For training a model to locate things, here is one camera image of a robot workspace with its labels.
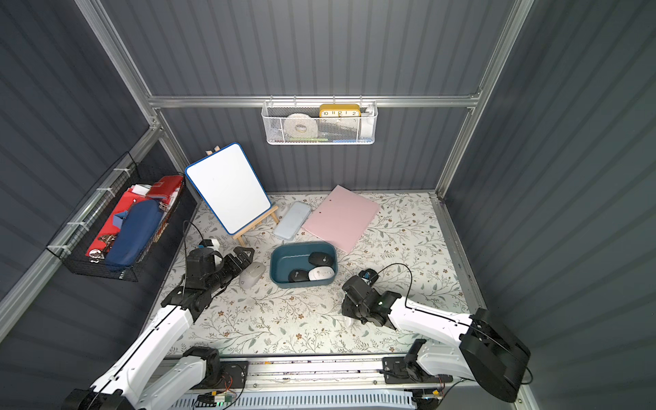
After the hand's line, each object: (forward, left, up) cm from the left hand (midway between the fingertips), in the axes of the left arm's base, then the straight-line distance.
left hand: (246, 256), depth 81 cm
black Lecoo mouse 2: (0, -15, -13) cm, 20 cm away
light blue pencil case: (+29, -11, -15) cm, 35 cm away
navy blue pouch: (+1, +27, +15) cm, 31 cm away
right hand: (-11, -33, -13) cm, 37 cm away
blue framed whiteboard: (+24, +9, +10) cm, 27 cm away
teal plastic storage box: (+9, -10, -15) cm, 20 cm away
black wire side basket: (-8, +35, +19) cm, 41 cm away
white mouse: (0, -24, -11) cm, 26 cm away
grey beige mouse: (0, +1, -12) cm, 12 cm away
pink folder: (+28, -33, -16) cm, 46 cm away
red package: (+15, +25, +15) cm, 33 cm away
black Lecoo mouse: (+8, -23, -15) cm, 29 cm away
